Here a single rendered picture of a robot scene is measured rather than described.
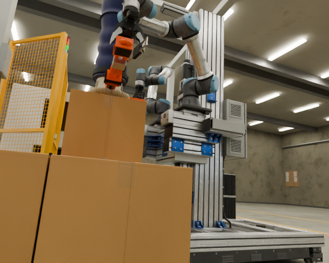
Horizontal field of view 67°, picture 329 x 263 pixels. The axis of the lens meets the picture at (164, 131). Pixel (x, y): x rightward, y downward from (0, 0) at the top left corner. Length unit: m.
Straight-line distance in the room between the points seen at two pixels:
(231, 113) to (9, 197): 1.75
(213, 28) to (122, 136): 1.44
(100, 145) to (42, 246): 0.71
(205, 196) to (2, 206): 1.49
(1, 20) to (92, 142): 2.10
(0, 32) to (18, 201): 2.53
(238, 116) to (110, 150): 1.21
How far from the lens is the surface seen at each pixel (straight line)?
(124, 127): 1.34
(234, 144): 2.07
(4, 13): 3.19
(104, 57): 1.72
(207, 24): 2.42
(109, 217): 0.70
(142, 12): 1.39
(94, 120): 1.32
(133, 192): 0.70
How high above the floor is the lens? 0.47
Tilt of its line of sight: 13 degrees up
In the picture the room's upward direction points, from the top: 4 degrees clockwise
